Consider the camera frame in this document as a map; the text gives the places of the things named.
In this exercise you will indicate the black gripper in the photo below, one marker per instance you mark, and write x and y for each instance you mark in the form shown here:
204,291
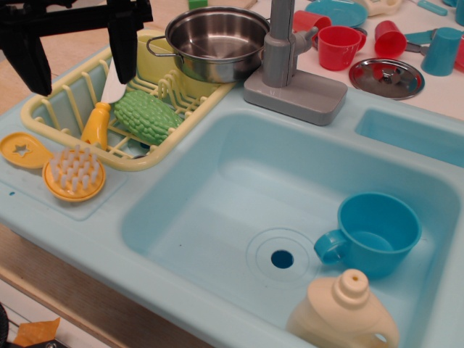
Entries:
24,22

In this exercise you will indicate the yellow dish brush white bristles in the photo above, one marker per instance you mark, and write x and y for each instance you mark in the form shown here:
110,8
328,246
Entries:
72,174

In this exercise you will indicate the stainless steel pot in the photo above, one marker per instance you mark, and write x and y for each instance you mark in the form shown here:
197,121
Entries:
215,44

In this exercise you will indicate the steel pot lid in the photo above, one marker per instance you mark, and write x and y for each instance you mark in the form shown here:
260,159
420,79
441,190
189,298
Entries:
388,78

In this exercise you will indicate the pale yellow cup in rack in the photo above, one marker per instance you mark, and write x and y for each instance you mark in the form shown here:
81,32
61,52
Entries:
153,65

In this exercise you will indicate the green toy corn cob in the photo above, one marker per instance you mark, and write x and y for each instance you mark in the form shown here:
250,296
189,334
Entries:
146,117

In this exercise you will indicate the green toy block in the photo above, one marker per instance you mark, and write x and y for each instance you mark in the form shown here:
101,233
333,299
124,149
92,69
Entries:
195,4

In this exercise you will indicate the red toy cup behind faucet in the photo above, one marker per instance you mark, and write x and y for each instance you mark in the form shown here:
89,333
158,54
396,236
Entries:
304,21

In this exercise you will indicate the grey toy faucet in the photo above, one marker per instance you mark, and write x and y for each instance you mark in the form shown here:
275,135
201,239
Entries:
279,86

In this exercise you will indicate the light blue toy sink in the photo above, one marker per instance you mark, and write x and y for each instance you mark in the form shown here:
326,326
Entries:
218,236

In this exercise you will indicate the red toy cup front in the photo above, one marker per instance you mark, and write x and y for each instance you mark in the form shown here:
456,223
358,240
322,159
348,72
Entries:
338,45

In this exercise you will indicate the blue toy plate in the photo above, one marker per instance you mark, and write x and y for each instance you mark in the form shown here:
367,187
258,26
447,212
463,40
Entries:
346,13

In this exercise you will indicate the orange tape piece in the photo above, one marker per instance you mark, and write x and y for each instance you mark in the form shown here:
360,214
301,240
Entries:
29,334

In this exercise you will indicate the cream toy item top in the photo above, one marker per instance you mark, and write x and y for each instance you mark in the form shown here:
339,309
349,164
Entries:
380,7

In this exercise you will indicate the blue toy utensil top right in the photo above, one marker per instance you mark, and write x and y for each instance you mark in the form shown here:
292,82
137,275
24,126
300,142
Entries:
431,7

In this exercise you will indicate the blue toy cup in sink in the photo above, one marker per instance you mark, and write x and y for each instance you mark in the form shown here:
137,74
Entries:
376,231

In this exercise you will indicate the blue toy cup right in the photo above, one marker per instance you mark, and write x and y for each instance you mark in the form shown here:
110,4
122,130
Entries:
442,52

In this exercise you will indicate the cream toy detergent bottle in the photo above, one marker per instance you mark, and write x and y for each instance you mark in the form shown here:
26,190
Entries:
342,311

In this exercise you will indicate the red toy cup far right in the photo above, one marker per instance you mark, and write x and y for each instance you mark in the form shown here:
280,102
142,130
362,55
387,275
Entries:
459,60

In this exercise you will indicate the toy knife yellow handle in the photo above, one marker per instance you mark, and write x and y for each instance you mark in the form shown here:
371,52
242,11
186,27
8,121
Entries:
95,130

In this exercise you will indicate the blue toy utensil handle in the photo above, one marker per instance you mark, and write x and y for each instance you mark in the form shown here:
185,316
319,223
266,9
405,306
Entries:
421,38

